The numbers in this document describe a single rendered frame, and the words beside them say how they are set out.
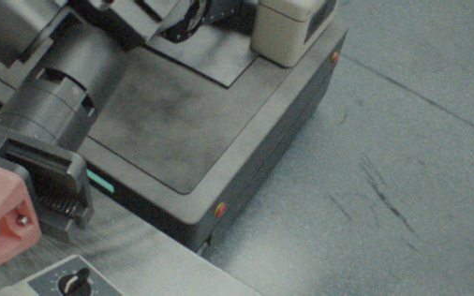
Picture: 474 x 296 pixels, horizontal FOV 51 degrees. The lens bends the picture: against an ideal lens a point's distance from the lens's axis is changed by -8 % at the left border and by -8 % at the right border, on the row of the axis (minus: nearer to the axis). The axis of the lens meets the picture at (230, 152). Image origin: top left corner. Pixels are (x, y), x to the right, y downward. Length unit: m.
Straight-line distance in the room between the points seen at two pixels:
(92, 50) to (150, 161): 0.78
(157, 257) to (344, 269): 0.96
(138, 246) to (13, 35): 0.31
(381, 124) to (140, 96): 0.90
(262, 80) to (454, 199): 0.78
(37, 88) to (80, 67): 0.03
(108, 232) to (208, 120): 0.65
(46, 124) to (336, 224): 1.29
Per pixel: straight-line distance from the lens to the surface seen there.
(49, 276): 0.52
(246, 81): 1.30
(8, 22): 0.35
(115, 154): 1.14
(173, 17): 0.38
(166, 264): 0.58
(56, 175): 0.30
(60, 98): 0.33
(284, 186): 1.57
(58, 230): 0.33
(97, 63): 0.36
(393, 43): 2.19
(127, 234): 0.59
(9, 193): 0.29
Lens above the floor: 1.27
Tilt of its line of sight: 52 degrees down
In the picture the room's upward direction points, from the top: 11 degrees clockwise
